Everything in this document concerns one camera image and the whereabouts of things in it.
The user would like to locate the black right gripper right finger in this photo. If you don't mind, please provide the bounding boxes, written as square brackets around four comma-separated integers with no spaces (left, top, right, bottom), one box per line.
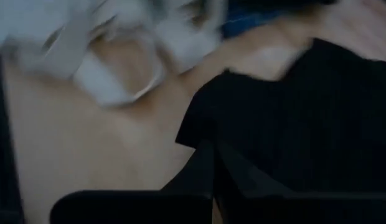
[214,142,386,224]

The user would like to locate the white canvas tote bag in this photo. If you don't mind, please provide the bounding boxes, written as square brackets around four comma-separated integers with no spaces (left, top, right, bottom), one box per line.
[0,0,228,108]

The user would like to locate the black garment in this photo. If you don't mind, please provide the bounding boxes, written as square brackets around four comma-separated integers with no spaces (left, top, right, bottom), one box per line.
[176,37,386,194]

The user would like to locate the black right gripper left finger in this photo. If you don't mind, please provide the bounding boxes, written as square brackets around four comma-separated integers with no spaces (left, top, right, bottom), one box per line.
[49,141,215,224]

